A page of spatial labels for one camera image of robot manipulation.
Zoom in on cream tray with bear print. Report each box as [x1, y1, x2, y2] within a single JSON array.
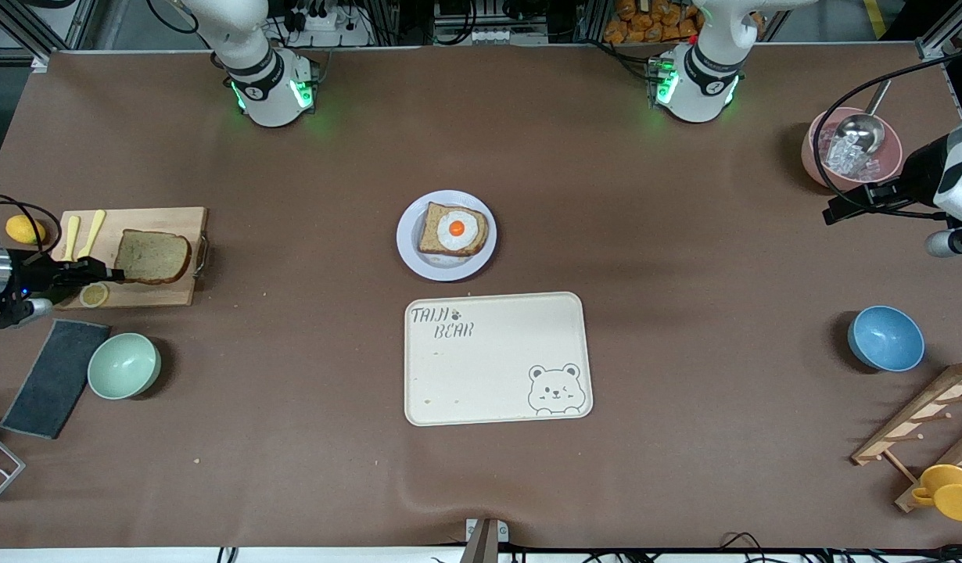
[[404, 292, 594, 427]]

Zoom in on wooden peg rack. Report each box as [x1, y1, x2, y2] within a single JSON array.
[[851, 361, 962, 513]]

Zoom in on metal wire rack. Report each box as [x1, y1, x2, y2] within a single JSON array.
[[0, 424, 26, 513]]

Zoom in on pile of orange packets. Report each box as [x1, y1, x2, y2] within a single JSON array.
[[604, 0, 705, 44]]

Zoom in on plain brown bread slice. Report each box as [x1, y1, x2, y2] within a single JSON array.
[[114, 229, 192, 285]]

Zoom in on white round plate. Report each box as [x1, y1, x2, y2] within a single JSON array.
[[396, 190, 498, 282]]

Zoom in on blue bowl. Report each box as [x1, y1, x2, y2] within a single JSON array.
[[847, 305, 925, 372]]

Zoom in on yellow plastic knife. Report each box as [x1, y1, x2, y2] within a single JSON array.
[[76, 210, 106, 260]]

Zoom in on fried egg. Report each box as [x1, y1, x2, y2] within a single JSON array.
[[436, 211, 479, 251]]

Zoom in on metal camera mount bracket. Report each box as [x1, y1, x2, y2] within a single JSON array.
[[459, 518, 510, 563]]

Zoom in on white power strip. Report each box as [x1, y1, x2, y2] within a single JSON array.
[[282, 0, 372, 48]]

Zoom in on metal scoop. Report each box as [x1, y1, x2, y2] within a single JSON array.
[[835, 80, 892, 155]]

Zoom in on clear ice cubes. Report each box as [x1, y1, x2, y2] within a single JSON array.
[[825, 137, 881, 179]]

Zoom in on wooden cutting board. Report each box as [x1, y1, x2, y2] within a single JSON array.
[[55, 206, 210, 310]]

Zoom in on yellow cup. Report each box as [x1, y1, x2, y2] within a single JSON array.
[[911, 464, 962, 522]]

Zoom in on mint green bowl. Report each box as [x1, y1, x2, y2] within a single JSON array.
[[88, 333, 162, 400]]

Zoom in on pink bowl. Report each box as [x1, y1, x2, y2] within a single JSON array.
[[801, 107, 903, 191]]

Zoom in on yellow lemon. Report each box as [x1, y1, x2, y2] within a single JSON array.
[[5, 215, 47, 246]]

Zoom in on dark grey cloth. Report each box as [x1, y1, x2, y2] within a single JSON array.
[[0, 319, 111, 439]]

